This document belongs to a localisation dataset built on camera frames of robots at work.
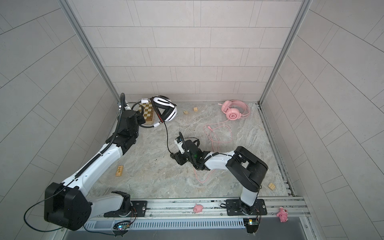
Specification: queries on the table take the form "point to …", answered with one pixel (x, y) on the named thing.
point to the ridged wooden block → (195, 109)
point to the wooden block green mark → (185, 112)
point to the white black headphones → (165, 108)
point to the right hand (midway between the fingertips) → (175, 155)
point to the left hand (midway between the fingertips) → (139, 108)
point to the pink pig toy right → (283, 214)
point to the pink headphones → (234, 109)
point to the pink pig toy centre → (198, 208)
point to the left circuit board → (124, 225)
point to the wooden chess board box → (148, 112)
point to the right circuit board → (251, 224)
